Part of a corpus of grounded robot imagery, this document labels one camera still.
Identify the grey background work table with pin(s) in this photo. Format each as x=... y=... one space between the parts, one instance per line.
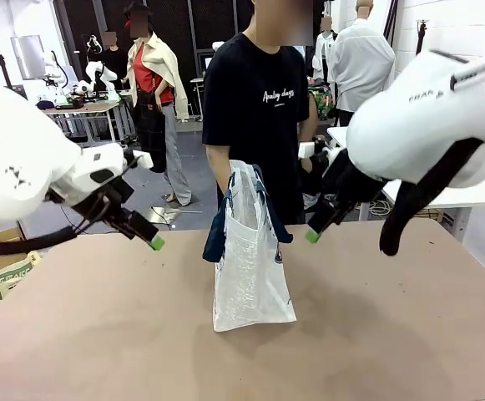
x=87 y=108

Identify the green printed paper bag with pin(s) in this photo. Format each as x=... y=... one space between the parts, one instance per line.
x=14 y=275

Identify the person's right forearm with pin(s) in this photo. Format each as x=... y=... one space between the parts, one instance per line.
x=218 y=167

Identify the person's left forearm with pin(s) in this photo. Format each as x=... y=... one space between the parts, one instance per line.
x=304 y=131

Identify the mannequin with cream jacket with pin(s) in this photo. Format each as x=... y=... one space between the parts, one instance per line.
x=154 y=83

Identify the grey wall board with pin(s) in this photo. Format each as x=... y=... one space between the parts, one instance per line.
x=27 y=56

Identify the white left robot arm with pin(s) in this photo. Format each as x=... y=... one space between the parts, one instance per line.
x=25 y=138

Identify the background person in black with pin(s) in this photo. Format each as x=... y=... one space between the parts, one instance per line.
x=114 y=58

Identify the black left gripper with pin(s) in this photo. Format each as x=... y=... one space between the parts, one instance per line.
x=114 y=200

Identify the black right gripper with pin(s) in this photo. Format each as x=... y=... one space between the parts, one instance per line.
x=342 y=184

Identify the person's right hand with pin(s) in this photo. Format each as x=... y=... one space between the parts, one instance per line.
x=228 y=188

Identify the translucent white shopping bag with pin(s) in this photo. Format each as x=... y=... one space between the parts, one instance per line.
x=250 y=275

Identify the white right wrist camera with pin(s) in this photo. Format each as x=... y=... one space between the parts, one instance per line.
x=306 y=150

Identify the black tripod by board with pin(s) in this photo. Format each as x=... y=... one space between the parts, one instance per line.
x=3 y=69

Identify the mannequin in white top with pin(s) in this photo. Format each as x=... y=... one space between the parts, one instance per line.
x=323 y=46

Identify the figure in white shirt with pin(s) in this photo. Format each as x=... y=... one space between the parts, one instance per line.
x=363 y=67

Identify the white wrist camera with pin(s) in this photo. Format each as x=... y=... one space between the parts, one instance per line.
x=306 y=150
x=142 y=159

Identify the white side table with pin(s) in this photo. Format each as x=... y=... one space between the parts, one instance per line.
x=430 y=194

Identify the floral patterned garment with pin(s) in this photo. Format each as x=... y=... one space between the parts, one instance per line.
x=321 y=98

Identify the person in black t-shirt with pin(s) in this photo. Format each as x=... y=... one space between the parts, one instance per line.
x=263 y=108

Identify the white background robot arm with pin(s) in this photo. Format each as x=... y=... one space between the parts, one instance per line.
x=100 y=75

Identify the wooden crate under table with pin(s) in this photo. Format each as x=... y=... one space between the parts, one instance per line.
x=427 y=214

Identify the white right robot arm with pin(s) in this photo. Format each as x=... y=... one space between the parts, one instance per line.
x=425 y=113

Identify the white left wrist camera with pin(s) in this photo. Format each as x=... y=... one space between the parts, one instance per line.
x=142 y=159

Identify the shiny metal sheet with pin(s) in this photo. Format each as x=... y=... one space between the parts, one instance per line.
x=171 y=214

